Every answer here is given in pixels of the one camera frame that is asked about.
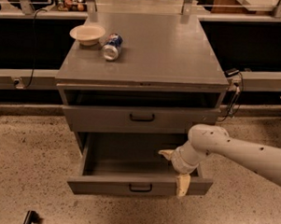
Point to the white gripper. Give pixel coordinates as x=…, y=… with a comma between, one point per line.
x=178, y=162

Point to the grey drawer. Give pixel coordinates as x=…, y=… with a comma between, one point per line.
x=126, y=164
x=142, y=119

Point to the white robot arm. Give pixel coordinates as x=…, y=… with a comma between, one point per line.
x=203, y=140

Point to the grey top drawer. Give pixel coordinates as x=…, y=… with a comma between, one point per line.
x=142, y=119

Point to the grey drawer cabinet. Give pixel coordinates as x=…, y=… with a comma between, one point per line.
x=164, y=61

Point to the black power adapter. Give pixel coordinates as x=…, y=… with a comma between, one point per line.
x=231, y=72

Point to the blue soda can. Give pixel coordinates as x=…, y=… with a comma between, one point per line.
x=112, y=46

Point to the black object on floor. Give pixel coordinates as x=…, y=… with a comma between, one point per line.
x=32, y=217

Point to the white bowl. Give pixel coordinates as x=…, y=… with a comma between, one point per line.
x=87, y=35

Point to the colourful items on shelf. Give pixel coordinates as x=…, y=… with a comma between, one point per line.
x=71, y=5

